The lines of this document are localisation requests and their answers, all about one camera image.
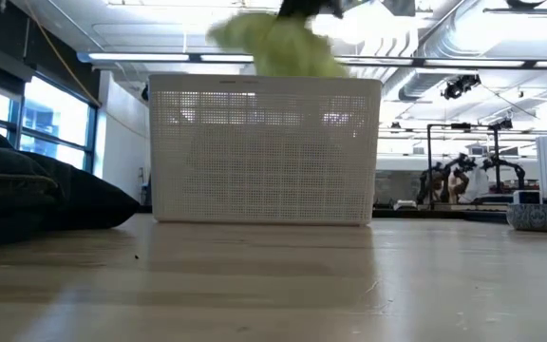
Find black ceiling camera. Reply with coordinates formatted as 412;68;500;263
441;73;482;101

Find black ceiling rail fixture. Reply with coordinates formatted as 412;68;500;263
481;0;547;26

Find long ceiling light rail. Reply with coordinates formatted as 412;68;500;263
77;50;547;68

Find white perforated plastic basket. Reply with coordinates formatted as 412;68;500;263
147;73;383;227

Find black aluminium table frame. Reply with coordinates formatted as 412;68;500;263
371;207;547;224

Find dark green pants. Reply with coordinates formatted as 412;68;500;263
0;122;68;249

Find black garment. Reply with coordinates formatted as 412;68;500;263
16;150;141;232

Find black distant stand frame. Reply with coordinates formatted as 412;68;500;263
424;121;515;210

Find yellow hanging cable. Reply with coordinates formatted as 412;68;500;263
25;0;103;108

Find small patterned round bowl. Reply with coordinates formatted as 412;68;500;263
505;203;547;234

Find small white box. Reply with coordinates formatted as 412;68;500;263
512;189;544;206

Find yellow garment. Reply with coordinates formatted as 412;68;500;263
206;11;350;80

